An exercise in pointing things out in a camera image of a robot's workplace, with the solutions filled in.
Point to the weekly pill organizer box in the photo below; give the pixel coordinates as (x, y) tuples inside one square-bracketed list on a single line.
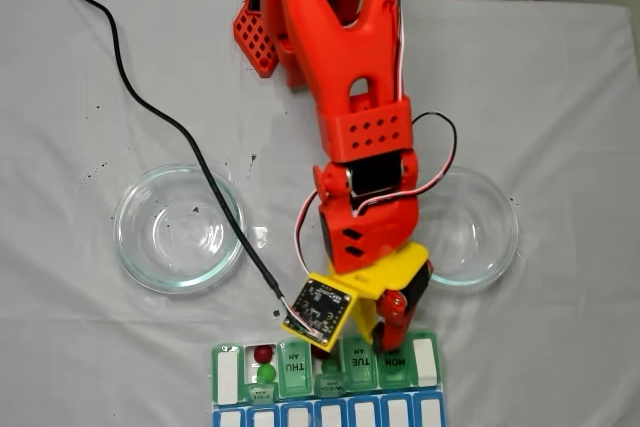
[(295, 377)]

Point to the camera board on yellow mount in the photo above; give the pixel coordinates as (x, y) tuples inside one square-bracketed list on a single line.
[(317, 309)]

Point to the glass bowl of red balls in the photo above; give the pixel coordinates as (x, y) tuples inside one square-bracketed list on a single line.
[(475, 272)]

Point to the green ball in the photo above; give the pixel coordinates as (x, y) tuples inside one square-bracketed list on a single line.
[(328, 365), (266, 373)]

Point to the red ball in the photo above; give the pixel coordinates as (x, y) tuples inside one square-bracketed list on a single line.
[(319, 352), (263, 353)]

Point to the white tablecloth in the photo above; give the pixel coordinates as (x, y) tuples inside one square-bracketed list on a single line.
[(500, 97)]

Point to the glass bowl of green balls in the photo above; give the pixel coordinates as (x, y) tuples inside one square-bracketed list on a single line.
[(200, 277)]

